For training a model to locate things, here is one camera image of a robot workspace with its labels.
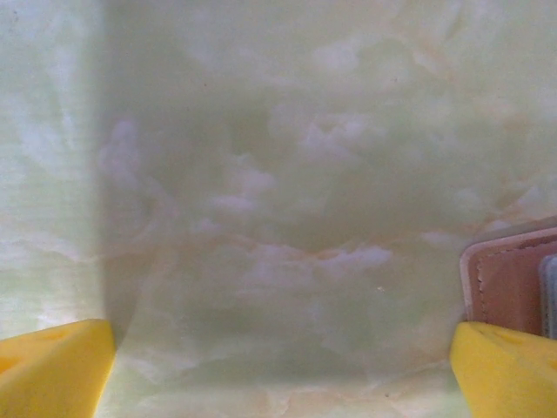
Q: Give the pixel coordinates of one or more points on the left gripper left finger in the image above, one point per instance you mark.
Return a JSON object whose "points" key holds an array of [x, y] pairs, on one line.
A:
{"points": [[52, 374]]}

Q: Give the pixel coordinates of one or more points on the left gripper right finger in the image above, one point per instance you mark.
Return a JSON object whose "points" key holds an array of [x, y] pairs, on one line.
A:
{"points": [[509, 379]]}

